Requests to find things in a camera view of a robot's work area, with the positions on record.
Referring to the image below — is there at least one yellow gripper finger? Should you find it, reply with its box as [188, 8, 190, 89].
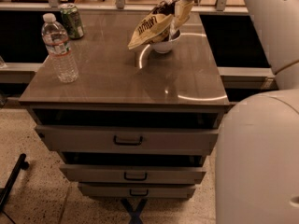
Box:
[173, 0, 193, 29]

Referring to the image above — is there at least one brown yellow chip bag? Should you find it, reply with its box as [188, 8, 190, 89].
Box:
[128, 0, 179, 49]

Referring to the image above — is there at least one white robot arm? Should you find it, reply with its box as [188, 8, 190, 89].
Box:
[215, 0, 299, 224]

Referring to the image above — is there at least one white bowl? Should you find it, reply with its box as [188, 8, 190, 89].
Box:
[150, 30, 180, 54]

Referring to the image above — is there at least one grey drawer cabinet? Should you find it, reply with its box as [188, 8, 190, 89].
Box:
[18, 10, 231, 201]

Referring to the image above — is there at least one green soda can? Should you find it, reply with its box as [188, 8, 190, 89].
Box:
[60, 3, 84, 39]

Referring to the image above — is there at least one clear plastic water bottle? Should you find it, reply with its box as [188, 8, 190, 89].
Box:
[41, 13, 78, 83]

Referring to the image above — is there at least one top grey drawer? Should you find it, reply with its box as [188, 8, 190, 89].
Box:
[36, 125, 218, 155]

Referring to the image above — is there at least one grey drawer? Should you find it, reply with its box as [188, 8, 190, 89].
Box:
[60, 164, 206, 184]
[36, 125, 218, 155]
[78, 183, 196, 199]

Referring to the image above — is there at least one middle grey drawer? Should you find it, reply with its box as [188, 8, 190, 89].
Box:
[60, 164, 206, 184]

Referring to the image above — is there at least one bottom grey drawer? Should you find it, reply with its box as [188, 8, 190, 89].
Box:
[78, 183, 196, 199]

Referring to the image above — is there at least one black stand leg left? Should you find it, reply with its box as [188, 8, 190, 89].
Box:
[0, 153, 29, 211]

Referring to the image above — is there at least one metal shelf rail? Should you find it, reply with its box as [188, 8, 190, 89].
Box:
[0, 0, 250, 16]

